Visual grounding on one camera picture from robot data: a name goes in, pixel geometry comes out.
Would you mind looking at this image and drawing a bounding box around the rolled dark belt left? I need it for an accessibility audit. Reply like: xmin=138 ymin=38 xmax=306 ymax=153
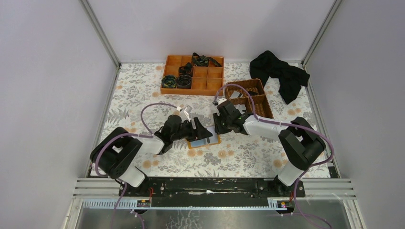
xmin=161 ymin=75 xmax=177 ymax=88

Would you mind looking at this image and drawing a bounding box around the loose dark belt top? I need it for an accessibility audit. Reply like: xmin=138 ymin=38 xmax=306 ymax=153
xmin=192 ymin=52 xmax=222 ymax=67

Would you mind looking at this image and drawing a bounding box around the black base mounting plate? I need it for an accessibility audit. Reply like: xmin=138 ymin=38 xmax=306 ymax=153
xmin=119 ymin=177 xmax=306 ymax=208

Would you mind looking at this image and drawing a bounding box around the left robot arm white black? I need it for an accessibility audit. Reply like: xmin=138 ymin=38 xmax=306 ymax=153
xmin=90 ymin=115 xmax=213 ymax=187

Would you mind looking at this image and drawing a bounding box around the rolled black belt middle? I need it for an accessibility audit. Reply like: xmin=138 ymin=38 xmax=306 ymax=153
xmin=176 ymin=74 xmax=192 ymax=89

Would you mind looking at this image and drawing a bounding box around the rolled black belt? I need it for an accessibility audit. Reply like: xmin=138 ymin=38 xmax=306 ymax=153
xmin=176 ymin=74 xmax=192 ymax=89
xmin=178 ymin=62 xmax=193 ymax=76

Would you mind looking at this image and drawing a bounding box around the silver card in basket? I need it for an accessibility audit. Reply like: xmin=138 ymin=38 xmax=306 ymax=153
xmin=230 ymin=91 xmax=244 ymax=99

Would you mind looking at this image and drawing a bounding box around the floral patterned table mat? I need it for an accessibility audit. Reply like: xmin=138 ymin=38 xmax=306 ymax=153
xmin=92 ymin=62 xmax=331 ymax=178

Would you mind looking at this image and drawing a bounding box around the brown wicker basket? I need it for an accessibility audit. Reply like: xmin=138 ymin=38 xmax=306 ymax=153
xmin=225 ymin=79 xmax=274 ymax=119

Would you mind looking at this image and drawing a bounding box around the black card in basket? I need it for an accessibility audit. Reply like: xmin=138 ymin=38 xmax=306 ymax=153
xmin=248 ymin=91 xmax=258 ymax=96

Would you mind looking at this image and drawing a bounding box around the black crumpled cloth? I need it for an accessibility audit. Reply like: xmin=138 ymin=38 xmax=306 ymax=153
xmin=249 ymin=50 xmax=310 ymax=104

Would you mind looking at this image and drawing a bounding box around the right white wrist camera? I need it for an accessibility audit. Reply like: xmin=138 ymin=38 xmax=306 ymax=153
xmin=213 ymin=98 xmax=230 ymax=110

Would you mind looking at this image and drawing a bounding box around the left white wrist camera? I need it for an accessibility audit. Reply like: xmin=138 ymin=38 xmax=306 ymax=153
xmin=175 ymin=105 xmax=192 ymax=121

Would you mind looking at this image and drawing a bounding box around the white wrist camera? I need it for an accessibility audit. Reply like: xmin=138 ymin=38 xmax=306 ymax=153
xmin=175 ymin=105 xmax=192 ymax=121
xmin=213 ymin=98 xmax=230 ymax=110

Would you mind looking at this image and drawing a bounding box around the card with dark stripe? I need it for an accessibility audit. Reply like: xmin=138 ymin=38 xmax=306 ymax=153
xmin=195 ymin=137 xmax=214 ymax=145

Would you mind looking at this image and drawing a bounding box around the orange wooden divided tray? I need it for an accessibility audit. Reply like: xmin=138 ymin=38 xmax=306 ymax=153
xmin=160 ymin=53 xmax=224 ymax=96

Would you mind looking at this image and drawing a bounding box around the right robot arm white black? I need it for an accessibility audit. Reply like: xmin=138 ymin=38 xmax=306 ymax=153
xmin=213 ymin=99 xmax=326 ymax=187

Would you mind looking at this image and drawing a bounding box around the rolled black belt upper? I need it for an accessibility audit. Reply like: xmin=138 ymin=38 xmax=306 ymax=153
xmin=178 ymin=62 xmax=193 ymax=76

